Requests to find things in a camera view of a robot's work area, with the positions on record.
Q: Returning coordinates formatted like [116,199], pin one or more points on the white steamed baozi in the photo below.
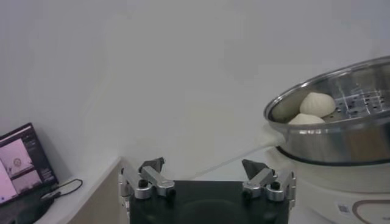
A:
[306,119]
[317,104]

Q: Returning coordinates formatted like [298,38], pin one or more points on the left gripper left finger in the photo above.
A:
[158,182]

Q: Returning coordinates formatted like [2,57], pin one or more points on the white side table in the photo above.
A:
[91,182]

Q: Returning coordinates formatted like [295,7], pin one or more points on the stainless steel steamer basket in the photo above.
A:
[335,143]

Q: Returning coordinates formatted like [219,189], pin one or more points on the black open laptop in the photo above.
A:
[24,164]

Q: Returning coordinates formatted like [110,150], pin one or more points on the cream electric cooker pot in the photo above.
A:
[320,188]

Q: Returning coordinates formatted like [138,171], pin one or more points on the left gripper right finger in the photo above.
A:
[262,179]

